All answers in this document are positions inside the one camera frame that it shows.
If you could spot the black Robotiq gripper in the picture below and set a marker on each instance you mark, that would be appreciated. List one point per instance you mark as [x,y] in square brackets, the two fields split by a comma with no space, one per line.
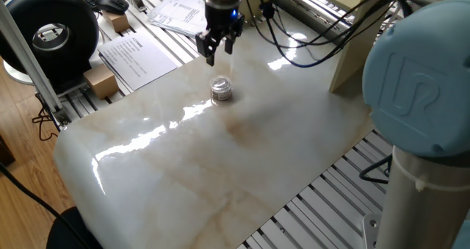
[222,17]

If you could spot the small clear round jar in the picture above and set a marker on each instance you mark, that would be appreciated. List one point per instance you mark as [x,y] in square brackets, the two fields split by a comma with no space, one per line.
[221,88]

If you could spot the silver UR5 arm blue caps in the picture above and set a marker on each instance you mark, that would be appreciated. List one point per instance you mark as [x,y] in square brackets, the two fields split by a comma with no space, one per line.
[415,87]

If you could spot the cream wooden shelf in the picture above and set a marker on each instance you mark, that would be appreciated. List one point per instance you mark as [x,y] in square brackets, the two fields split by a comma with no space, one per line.
[352,58]

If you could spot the stack of printed papers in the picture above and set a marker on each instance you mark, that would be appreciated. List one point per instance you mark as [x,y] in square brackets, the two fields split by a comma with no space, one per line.
[183,10]

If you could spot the single printed paper sheet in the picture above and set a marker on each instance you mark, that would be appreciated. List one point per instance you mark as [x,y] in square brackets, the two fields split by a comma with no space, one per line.
[137,60]

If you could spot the small cardboard block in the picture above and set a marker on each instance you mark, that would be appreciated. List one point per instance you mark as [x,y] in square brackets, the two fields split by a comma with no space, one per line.
[116,21]

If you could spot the black computer mouse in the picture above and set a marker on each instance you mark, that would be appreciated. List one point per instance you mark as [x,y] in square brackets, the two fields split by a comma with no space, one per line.
[112,4]

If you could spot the small wooden block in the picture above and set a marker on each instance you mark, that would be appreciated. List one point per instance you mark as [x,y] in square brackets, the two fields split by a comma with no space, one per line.
[101,81]

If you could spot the white marble pattern board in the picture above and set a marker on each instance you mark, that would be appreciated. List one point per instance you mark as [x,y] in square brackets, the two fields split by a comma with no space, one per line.
[205,168]

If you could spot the aluminium frame post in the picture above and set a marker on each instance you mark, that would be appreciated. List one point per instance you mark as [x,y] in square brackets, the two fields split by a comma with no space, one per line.
[27,61]

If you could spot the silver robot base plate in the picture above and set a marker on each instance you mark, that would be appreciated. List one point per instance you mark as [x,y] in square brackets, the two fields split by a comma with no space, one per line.
[371,230]

